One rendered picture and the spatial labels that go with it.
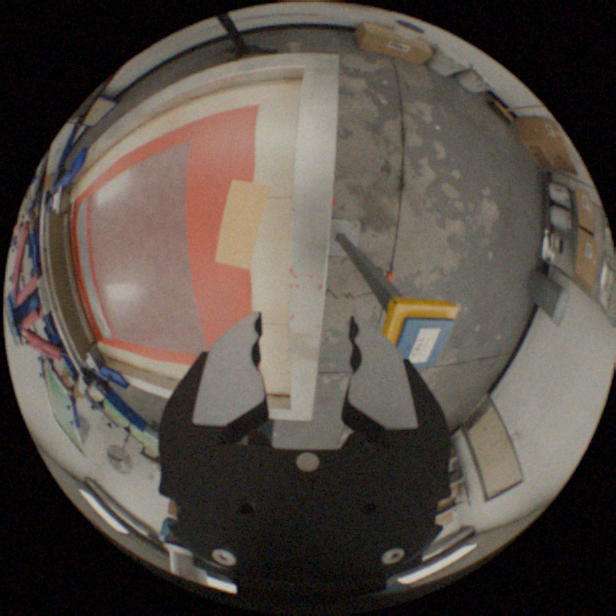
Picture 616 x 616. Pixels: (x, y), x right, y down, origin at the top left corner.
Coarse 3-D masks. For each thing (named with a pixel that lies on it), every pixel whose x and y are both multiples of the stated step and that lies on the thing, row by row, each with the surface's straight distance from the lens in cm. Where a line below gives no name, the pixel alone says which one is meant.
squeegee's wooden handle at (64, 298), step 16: (48, 224) 60; (48, 240) 60; (48, 256) 60; (64, 256) 61; (64, 272) 60; (64, 288) 60; (64, 304) 60; (64, 320) 61; (80, 320) 63; (80, 336) 63; (80, 352) 64
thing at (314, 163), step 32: (224, 64) 33; (256, 64) 30; (288, 64) 28; (320, 64) 28; (160, 96) 36; (192, 96) 34; (320, 96) 24; (128, 128) 41; (320, 128) 22; (96, 160) 53; (320, 160) 21; (320, 192) 20; (320, 224) 20; (320, 256) 21; (320, 288) 22; (320, 320) 24; (160, 384) 49; (288, 416) 40
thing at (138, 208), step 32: (192, 128) 31; (224, 128) 28; (128, 160) 40; (160, 160) 33; (192, 160) 29; (224, 160) 26; (96, 192) 49; (128, 192) 37; (160, 192) 31; (192, 192) 28; (224, 192) 26; (96, 224) 48; (128, 224) 37; (160, 224) 31; (192, 224) 28; (96, 256) 49; (128, 256) 38; (160, 256) 32; (192, 256) 29
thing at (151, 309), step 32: (96, 288) 53; (128, 288) 41; (160, 288) 34; (192, 288) 30; (224, 288) 28; (128, 320) 46; (160, 320) 38; (192, 320) 33; (224, 320) 31; (160, 352) 44; (192, 352) 38
